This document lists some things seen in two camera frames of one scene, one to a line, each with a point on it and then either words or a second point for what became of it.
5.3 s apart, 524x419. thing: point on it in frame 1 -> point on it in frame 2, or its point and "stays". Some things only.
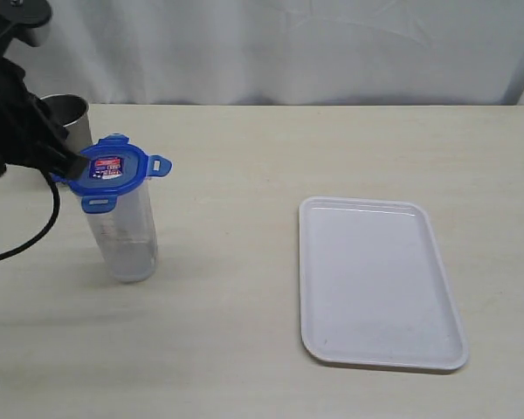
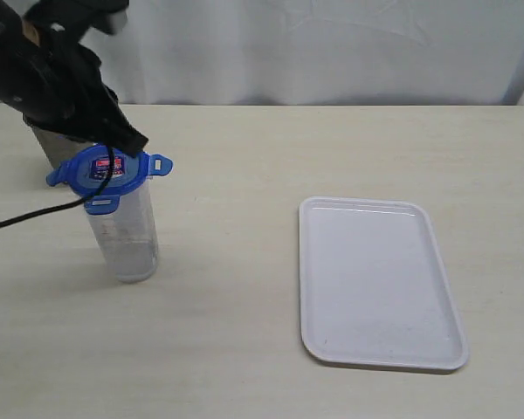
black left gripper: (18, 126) -> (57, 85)
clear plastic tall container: (127, 236) stays
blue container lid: (116, 167) stays
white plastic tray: (375, 285) stays
